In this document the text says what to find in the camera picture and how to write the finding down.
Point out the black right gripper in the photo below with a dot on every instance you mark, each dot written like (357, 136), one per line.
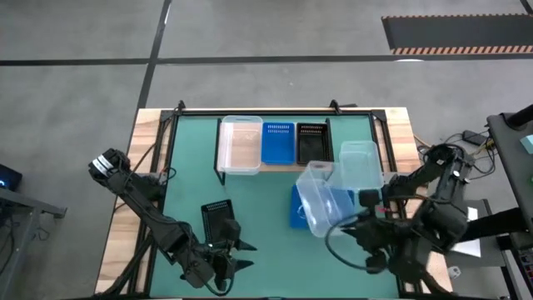
(379, 237)

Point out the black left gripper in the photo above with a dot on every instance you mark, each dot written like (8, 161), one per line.
(220, 262)

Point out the black slotted plastic basket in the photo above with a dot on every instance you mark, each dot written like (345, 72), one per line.
(214, 221)
(313, 148)

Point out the blue slotted plastic basket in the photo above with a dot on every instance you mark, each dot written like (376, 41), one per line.
(296, 212)
(278, 146)

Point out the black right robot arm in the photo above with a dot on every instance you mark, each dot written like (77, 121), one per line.
(441, 221)

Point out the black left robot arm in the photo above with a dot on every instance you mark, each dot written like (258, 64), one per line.
(141, 200)

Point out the green table mat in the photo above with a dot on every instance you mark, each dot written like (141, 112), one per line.
(266, 208)

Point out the small white object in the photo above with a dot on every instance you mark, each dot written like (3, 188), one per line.
(454, 272)

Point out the white paper sheet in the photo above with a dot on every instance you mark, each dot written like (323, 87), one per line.
(470, 248)

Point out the black power adapter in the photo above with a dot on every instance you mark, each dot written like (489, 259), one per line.
(472, 136)

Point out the black equipment cart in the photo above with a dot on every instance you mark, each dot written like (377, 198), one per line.
(512, 166)

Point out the teal box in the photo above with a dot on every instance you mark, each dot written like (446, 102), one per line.
(528, 145)

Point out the black orange-edged floor mat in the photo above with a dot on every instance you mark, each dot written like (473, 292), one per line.
(458, 33)

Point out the grey metal stand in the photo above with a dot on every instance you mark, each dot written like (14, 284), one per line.
(25, 200)

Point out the black device with blue light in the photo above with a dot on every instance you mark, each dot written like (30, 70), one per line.
(10, 177)

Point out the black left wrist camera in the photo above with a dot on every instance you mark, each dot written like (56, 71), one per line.
(232, 229)

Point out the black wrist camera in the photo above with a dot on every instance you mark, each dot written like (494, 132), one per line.
(370, 198)
(232, 229)

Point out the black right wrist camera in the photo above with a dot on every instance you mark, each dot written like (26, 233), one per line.
(370, 198)

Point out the black rig frame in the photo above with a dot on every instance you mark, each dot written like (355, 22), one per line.
(275, 112)

